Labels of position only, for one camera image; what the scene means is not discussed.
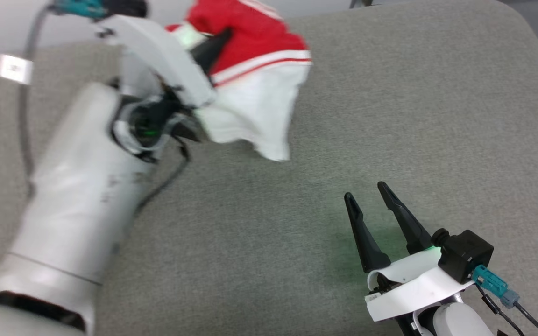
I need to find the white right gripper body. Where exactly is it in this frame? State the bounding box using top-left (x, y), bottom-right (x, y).
top-left (366, 247), bottom-right (475, 336)

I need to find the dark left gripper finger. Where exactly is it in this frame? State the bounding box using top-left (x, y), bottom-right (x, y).
top-left (191, 29), bottom-right (232, 75)

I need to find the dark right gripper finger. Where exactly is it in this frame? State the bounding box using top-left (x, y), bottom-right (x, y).
top-left (344, 192), bottom-right (391, 274)
top-left (377, 181), bottom-right (434, 255)

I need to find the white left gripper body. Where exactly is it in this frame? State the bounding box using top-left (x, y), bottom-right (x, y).
top-left (94, 14), bottom-right (217, 162)

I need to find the red and white shirt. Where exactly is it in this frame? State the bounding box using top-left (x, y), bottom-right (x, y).
top-left (165, 0), bottom-right (312, 162)

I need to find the grey fabric sofa cushion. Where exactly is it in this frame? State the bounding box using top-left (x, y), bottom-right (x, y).
top-left (0, 0), bottom-right (538, 336)

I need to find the teal right camera connector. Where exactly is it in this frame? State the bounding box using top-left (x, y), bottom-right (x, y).
top-left (471, 265), bottom-right (521, 308)

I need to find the teal camera connector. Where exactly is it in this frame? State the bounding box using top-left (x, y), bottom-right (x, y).
top-left (471, 265), bottom-right (521, 308)
top-left (55, 0), bottom-right (106, 19)

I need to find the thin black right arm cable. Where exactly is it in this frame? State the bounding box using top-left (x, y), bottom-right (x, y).
top-left (477, 284), bottom-right (527, 336)

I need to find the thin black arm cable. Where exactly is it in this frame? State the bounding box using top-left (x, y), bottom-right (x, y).
top-left (134, 140), bottom-right (191, 216)
top-left (477, 284), bottom-right (527, 336)

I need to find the teal left camera connector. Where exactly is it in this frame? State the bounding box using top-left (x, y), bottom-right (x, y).
top-left (55, 0), bottom-right (106, 19)

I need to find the black right camera cable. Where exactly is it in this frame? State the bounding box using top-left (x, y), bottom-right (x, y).
top-left (512, 299), bottom-right (538, 336)

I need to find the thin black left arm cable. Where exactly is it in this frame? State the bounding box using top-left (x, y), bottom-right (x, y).
top-left (134, 140), bottom-right (191, 216)

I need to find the white cable label tag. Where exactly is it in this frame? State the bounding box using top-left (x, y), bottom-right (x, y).
top-left (0, 54), bottom-right (34, 85)

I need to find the grey left camera cable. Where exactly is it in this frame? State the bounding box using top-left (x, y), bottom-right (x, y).
top-left (17, 5), bottom-right (59, 199)

